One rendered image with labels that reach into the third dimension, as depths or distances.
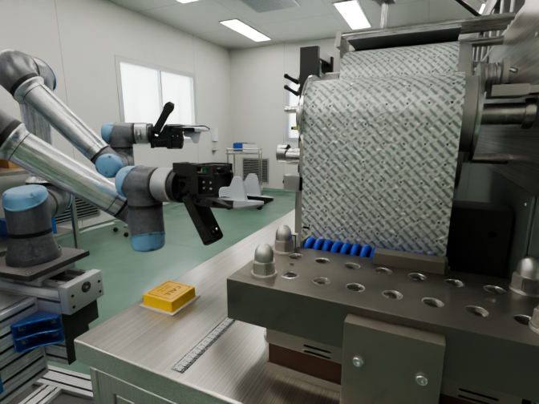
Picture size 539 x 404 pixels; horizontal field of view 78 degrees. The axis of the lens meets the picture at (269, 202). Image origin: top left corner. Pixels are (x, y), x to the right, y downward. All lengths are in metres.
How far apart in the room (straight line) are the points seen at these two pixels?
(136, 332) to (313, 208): 0.36
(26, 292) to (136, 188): 0.65
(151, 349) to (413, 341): 0.37
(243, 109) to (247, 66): 0.83
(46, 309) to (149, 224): 0.58
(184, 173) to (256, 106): 6.23
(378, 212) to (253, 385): 0.32
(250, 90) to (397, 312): 6.69
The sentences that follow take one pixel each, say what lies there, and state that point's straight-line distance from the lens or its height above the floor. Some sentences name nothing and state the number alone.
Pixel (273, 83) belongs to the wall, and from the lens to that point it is 6.77.
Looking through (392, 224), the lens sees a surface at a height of 1.08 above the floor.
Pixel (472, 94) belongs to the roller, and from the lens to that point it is 0.57.
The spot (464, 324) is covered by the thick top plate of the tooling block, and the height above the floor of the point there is 1.03.
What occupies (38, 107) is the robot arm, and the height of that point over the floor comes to 1.29.
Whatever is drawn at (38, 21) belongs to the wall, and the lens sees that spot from 4.56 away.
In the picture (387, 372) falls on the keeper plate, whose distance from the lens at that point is 0.42.
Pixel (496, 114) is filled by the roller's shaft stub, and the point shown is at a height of 1.25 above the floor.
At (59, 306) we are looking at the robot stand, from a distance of 1.22.
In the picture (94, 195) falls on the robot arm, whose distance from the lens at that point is 0.89.
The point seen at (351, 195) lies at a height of 1.12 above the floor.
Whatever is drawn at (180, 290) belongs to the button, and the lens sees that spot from 0.68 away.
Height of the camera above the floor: 1.23
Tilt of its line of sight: 12 degrees down
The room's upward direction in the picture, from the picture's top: straight up
